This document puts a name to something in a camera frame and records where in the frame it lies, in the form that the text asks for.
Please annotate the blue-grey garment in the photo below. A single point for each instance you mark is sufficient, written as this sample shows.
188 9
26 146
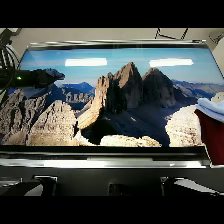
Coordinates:
59 74

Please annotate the white garment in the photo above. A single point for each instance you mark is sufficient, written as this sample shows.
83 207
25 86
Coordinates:
211 107

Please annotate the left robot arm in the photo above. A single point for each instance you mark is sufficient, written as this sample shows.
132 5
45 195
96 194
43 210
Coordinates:
28 78

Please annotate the red garment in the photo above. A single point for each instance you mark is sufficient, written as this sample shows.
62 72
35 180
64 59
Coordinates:
213 138

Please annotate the silver frame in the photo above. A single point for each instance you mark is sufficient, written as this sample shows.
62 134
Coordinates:
100 163

